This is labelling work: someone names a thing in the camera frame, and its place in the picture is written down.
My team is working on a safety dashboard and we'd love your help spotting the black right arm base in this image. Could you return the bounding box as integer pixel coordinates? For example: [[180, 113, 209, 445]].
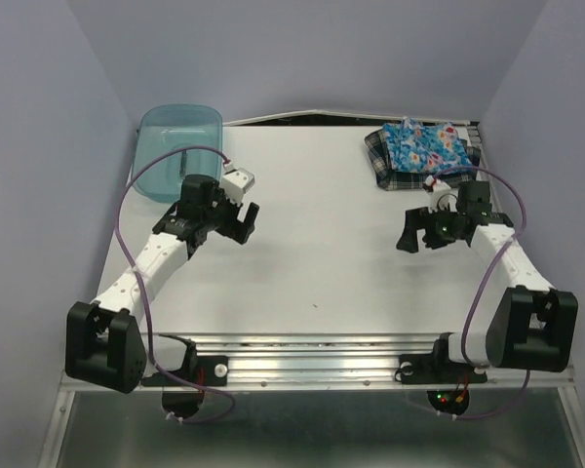
[[394, 353, 488, 385]]

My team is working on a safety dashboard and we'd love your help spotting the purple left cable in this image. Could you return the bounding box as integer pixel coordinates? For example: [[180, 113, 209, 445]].
[[114, 145, 238, 425]]

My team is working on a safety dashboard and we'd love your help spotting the blue floral skirt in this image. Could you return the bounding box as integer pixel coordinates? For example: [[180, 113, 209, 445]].
[[381, 118, 472, 174]]

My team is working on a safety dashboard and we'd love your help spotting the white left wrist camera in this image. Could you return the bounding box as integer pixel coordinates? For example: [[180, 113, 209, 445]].
[[219, 168, 255, 206]]

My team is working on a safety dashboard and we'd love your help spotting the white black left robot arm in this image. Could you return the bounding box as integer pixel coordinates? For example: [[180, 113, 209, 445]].
[[64, 169, 259, 394]]

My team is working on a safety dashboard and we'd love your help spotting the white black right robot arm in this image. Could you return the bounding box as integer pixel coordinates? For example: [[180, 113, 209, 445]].
[[397, 176, 578, 383]]

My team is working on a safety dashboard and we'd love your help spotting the aluminium table frame rail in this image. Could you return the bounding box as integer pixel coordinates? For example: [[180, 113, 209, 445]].
[[36, 114, 585, 468]]

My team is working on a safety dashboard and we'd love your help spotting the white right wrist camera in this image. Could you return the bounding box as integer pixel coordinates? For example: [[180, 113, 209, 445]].
[[423, 175, 455, 213]]

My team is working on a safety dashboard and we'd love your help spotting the navy plaid pleated skirt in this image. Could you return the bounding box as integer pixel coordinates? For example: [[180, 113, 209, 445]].
[[364, 131, 482, 191]]

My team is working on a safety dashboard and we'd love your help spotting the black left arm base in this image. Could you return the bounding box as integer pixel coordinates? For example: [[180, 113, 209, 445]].
[[153, 334, 229, 387]]

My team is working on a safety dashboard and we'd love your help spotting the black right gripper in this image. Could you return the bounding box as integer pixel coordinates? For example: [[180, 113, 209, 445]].
[[394, 201, 463, 253]]

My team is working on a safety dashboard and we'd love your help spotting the clear blue plastic bin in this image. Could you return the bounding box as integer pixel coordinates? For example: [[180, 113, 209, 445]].
[[132, 104, 223, 204]]

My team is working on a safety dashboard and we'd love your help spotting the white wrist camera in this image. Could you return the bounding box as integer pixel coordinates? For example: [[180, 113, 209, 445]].
[[219, 168, 255, 206], [423, 175, 455, 213]]

